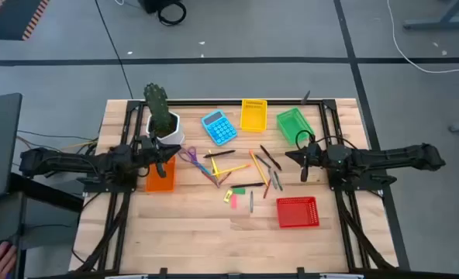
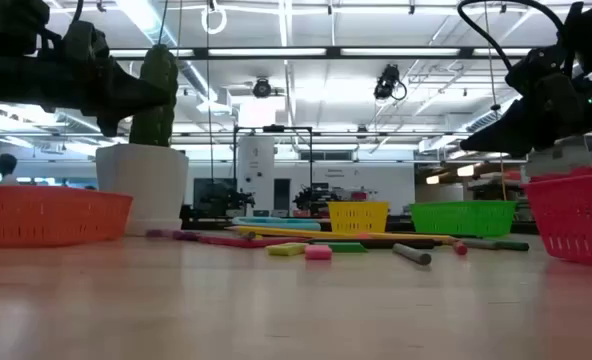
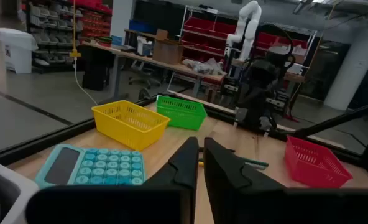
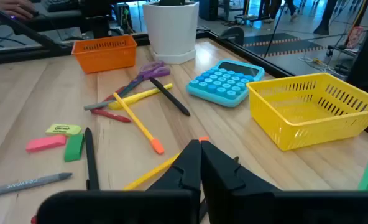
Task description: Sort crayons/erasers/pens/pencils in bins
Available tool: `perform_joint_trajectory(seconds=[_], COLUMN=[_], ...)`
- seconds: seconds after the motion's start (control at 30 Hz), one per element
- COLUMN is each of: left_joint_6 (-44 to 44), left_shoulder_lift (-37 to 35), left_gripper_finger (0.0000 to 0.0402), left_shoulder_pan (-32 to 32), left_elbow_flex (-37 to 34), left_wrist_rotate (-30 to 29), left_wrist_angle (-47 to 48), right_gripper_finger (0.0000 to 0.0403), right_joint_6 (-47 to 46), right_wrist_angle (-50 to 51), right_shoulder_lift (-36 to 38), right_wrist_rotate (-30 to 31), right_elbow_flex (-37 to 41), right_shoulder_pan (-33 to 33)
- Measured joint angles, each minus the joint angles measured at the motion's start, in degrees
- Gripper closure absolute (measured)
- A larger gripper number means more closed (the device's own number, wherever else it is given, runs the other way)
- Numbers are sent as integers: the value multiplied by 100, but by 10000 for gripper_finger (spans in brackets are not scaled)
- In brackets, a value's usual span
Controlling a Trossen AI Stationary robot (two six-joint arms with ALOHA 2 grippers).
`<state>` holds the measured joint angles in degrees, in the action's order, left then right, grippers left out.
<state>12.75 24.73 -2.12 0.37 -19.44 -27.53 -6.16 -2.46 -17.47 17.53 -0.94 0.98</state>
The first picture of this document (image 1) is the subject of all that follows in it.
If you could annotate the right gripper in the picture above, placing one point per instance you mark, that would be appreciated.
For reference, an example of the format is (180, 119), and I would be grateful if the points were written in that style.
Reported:
(318, 156)

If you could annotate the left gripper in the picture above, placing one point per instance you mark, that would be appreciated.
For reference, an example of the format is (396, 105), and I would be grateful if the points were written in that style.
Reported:
(150, 149)

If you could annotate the black pen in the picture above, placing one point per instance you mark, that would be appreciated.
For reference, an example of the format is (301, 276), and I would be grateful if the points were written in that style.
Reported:
(247, 185)
(270, 157)
(219, 153)

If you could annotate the dark grey crayon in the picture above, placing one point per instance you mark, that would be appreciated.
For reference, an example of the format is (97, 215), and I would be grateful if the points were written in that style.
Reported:
(262, 160)

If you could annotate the red crayon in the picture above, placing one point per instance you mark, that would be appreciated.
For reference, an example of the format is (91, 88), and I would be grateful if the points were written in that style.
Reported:
(225, 178)
(267, 189)

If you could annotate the green eraser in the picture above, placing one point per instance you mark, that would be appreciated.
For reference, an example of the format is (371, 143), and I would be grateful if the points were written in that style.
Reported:
(239, 191)

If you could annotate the pink eraser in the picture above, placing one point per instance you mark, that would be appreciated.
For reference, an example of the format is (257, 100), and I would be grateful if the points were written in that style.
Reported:
(233, 201)

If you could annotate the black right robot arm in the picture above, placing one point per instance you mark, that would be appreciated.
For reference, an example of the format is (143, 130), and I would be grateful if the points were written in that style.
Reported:
(388, 157)

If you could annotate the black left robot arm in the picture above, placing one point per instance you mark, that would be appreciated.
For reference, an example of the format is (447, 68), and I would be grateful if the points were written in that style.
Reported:
(78, 162)

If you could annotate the white plant pot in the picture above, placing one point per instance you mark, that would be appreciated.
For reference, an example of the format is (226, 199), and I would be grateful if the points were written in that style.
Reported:
(175, 136)

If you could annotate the orange plastic bin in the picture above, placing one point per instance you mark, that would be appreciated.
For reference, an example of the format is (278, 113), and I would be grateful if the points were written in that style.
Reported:
(161, 184)

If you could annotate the green plastic bin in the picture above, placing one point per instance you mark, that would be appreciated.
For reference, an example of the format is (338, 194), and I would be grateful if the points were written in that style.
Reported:
(293, 124)

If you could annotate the yellow crayon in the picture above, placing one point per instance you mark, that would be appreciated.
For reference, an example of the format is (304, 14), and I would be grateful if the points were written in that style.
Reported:
(214, 166)

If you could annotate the red plastic bin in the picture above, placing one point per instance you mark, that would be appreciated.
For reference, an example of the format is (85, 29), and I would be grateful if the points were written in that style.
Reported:
(297, 213)

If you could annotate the blue calculator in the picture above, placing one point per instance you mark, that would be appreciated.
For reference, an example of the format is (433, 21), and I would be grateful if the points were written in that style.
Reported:
(219, 129)

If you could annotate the black clamp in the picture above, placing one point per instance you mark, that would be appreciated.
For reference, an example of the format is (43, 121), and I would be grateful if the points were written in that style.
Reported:
(305, 97)

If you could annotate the yellow plastic bin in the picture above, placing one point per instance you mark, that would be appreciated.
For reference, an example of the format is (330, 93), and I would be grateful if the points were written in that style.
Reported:
(253, 118)

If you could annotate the black box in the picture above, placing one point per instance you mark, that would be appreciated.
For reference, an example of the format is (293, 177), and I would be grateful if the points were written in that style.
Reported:
(152, 4)

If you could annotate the grey desk panel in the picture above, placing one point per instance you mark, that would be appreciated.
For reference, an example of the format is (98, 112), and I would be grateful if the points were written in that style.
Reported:
(1, 147)

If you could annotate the orange striped black mat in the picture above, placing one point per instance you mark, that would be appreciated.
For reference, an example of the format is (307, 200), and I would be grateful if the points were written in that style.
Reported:
(8, 19)

